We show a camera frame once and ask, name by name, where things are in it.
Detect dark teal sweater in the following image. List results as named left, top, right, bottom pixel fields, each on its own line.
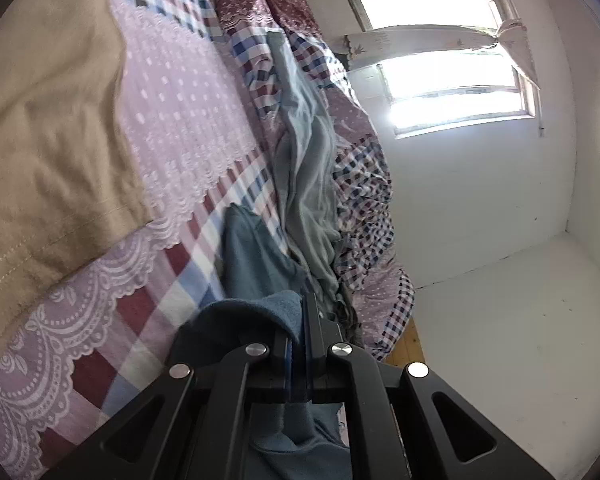
left=166, top=204, right=352, bottom=479

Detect tan brown garment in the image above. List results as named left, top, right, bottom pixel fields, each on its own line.
left=0, top=0, right=152, bottom=357

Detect plaid folded quilt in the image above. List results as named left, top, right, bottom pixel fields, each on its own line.
left=216, top=0, right=415, bottom=361

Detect plaid bed sheet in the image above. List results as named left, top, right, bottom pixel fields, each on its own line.
left=0, top=0, right=284, bottom=479

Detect olive green garment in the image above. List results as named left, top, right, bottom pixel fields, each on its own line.
left=334, top=283, right=364, bottom=348

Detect wooden headboard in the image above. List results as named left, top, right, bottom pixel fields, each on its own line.
left=384, top=320, right=426, bottom=368

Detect window with curtain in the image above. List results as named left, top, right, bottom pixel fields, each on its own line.
left=343, top=0, right=543, bottom=138

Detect grey trousers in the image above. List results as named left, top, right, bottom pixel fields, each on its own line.
left=266, top=32, right=340, bottom=316

